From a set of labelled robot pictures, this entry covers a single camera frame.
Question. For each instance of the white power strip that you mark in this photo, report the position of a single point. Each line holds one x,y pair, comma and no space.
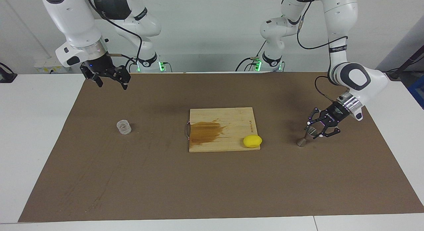
49,68

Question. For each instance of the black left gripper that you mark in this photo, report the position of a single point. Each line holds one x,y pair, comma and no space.
336,114

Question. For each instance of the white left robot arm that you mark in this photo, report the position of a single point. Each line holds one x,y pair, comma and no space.
341,22

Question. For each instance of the brown table mat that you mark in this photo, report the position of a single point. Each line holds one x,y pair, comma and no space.
212,184

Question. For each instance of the metal jigger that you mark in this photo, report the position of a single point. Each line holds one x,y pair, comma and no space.
302,142

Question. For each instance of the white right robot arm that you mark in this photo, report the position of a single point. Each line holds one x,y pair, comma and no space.
74,22

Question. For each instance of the wooden cutting board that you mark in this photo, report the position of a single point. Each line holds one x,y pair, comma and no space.
228,120

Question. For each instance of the clear plastic cup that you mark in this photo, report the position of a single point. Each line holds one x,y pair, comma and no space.
124,127

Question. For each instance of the black stand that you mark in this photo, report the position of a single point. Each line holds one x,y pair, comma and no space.
397,72

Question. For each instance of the black clamp mount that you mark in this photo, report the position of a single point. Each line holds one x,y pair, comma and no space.
6,77

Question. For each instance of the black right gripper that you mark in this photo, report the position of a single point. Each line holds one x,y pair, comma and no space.
101,65

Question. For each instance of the yellow lemon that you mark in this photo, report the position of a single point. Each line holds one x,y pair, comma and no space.
252,141

